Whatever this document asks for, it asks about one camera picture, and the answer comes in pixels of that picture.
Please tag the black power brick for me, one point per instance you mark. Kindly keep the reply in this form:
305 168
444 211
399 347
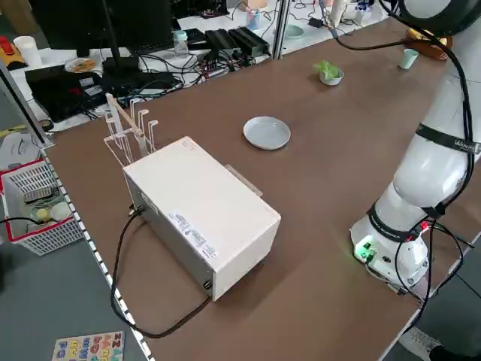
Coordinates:
222 41
196 37
248 39

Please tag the brown wicker basket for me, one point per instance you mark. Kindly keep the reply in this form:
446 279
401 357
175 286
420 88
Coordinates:
432 50

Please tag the white paper sheet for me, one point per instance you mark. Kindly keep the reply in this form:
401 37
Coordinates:
19 146

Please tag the colourful alphabet puzzle board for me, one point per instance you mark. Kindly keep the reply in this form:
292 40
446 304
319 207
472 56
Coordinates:
86 347

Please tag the white toaster oven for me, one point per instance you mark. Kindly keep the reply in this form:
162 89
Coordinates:
195 195

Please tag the black monitor stand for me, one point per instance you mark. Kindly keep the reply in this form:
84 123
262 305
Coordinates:
120 64

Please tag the yellow round object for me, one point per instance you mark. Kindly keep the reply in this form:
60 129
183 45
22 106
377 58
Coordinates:
43 215

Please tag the white paper cup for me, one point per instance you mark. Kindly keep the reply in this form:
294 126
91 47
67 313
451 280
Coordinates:
28 52

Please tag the black monitor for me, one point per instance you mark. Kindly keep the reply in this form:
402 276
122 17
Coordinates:
75 22

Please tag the aluminium frame rail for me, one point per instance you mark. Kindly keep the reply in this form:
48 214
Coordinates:
22 101

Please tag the red white plastic basket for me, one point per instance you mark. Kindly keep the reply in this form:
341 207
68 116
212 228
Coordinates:
45 237

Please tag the green lettuce leaf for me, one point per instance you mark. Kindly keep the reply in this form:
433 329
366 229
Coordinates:
327 69

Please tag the tape roll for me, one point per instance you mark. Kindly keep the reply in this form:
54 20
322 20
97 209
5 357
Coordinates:
46 125

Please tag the clear bottle green cap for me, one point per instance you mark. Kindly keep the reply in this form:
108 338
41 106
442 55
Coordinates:
180 45

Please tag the pale blue cup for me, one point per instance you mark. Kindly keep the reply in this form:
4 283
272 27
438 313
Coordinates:
253 20

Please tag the person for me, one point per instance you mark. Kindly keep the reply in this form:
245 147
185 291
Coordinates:
419 342

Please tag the small black adapter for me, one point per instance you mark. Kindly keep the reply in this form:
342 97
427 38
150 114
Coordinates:
315 22

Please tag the plate of snacks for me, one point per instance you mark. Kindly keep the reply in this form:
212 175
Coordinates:
80 65

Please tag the pale green cup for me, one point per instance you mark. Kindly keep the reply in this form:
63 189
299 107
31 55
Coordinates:
407 60

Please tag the aluminium post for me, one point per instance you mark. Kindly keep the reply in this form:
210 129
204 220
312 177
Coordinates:
280 30

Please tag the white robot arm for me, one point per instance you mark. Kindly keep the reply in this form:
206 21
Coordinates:
432 180

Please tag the black laptop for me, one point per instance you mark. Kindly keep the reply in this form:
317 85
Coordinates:
49 90

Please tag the white round object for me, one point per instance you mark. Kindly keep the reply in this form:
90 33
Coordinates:
61 211

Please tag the large grey dish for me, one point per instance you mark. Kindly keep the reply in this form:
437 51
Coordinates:
267 133

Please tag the black flat device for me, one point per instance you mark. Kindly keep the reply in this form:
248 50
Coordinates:
131 80

